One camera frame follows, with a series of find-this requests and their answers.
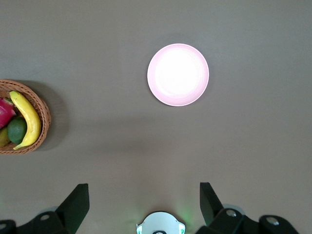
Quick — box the pink round plate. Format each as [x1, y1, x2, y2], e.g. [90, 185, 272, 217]
[147, 43, 210, 107]

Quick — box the yellow-green pear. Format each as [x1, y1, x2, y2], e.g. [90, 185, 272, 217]
[0, 126, 12, 147]

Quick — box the brown wicker basket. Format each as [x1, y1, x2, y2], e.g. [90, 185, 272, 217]
[0, 78, 51, 155]

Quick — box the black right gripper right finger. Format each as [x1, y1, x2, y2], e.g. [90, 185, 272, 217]
[195, 182, 299, 234]

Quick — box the yellow banana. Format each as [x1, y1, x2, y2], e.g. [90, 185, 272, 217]
[9, 90, 42, 150]

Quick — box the magenta dragon fruit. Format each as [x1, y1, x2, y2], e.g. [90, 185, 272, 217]
[0, 97, 18, 130]

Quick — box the green avocado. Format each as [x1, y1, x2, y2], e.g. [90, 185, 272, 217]
[6, 117, 28, 145]

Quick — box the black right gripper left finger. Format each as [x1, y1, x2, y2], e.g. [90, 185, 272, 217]
[0, 183, 90, 234]

